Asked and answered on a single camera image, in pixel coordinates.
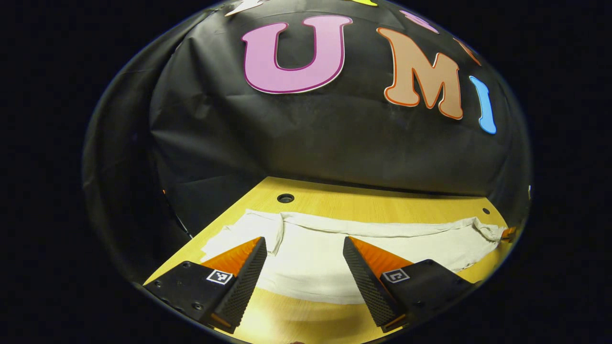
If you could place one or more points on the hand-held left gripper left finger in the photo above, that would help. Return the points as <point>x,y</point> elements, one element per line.
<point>248,282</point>

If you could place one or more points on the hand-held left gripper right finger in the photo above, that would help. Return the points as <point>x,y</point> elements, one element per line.
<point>366,282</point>

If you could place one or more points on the black backdrop cloth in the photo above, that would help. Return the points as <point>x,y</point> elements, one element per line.
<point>311,138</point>

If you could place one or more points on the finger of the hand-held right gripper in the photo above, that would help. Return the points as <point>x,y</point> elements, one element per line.
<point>509,233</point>

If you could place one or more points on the white jeans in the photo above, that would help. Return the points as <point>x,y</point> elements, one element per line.
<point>315,258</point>

